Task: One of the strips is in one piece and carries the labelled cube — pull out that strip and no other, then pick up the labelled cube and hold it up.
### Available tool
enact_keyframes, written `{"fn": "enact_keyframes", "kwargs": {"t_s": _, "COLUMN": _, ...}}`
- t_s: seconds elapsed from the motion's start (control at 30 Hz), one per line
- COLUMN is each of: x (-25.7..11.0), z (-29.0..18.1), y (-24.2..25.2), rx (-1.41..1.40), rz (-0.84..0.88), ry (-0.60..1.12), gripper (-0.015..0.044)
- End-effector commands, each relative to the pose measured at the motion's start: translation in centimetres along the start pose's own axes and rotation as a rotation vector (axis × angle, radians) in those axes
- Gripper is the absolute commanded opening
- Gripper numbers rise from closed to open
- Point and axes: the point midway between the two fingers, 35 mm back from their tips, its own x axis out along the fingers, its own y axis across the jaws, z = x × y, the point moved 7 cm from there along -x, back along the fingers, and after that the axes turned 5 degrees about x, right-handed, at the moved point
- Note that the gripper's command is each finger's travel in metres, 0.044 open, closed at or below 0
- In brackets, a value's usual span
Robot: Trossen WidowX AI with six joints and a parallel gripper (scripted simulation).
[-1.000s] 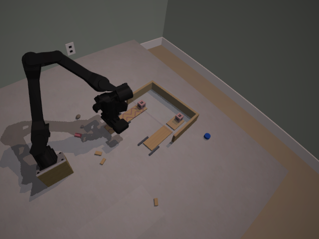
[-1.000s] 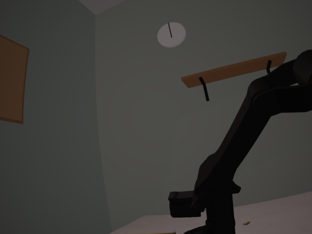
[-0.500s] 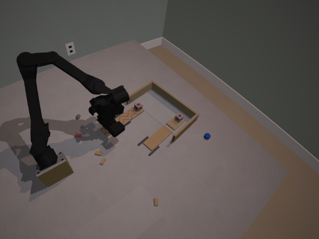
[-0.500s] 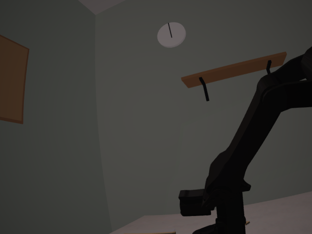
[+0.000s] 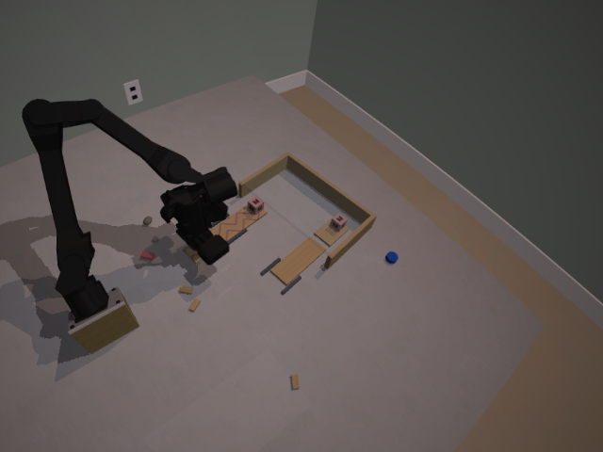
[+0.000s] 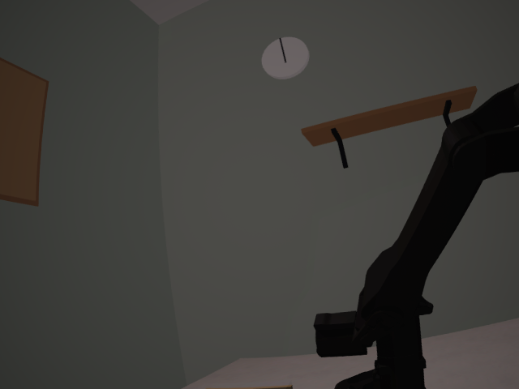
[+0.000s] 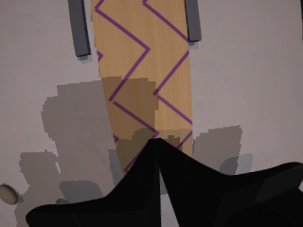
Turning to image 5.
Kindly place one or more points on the pink cube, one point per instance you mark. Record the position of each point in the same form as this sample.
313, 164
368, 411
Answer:
255, 205

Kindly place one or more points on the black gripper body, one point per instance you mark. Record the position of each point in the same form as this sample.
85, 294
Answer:
210, 250

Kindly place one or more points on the blue button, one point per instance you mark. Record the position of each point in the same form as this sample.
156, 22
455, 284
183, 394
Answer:
391, 257

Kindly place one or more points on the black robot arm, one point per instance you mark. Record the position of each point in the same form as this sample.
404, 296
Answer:
44, 122

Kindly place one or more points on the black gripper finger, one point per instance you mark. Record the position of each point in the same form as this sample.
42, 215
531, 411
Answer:
181, 235
193, 246

